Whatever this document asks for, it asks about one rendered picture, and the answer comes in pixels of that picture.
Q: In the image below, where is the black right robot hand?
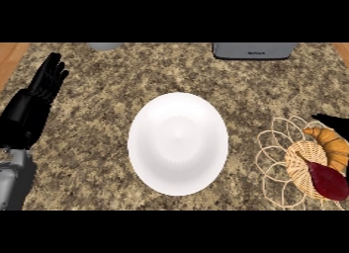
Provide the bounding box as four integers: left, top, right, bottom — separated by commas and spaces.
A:
311, 113, 349, 192

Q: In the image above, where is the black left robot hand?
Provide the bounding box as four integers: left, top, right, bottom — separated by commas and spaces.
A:
0, 51, 70, 151

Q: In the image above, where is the golden brown croissant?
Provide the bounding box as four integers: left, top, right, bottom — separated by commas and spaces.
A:
301, 126, 349, 174

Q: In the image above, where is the woven wicker placemat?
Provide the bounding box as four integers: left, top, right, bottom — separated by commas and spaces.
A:
255, 115, 349, 211

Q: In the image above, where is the white oval plate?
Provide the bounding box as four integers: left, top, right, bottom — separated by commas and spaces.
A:
126, 92, 231, 197

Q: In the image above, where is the dark red sweet potato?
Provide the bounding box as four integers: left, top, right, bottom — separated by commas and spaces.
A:
304, 160, 349, 202

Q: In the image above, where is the pale grey round object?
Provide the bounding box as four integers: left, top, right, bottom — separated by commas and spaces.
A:
86, 42, 126, 52

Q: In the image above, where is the grey appliance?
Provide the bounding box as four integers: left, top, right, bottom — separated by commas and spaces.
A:
211, 42, 299, 61

